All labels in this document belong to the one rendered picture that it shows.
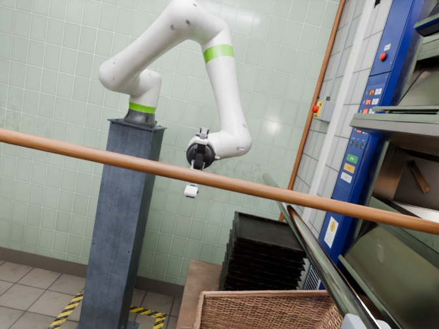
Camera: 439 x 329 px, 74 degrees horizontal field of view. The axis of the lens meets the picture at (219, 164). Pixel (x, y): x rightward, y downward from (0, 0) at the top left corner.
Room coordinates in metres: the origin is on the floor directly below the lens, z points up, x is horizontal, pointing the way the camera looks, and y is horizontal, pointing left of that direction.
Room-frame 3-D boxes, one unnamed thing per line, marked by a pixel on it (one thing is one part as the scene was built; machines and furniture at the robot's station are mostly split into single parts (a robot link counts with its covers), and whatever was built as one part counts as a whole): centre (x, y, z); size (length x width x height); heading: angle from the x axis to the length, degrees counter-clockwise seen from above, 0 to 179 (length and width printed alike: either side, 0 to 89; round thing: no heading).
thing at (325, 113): (1.57, -0.47, 1.46); 0.10 x 0.07 x 0.10; 2
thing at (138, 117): (1.43, 0.41, 1.23); 0.26 x 0.15 x 0.06; 0
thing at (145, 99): (1.36, 0.42, 1.36); 0.16 x 0.13 x 0.19; 146
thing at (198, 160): (0.87, 0.06, 1.19); 0.09 x 0.07 x 0.08; 3
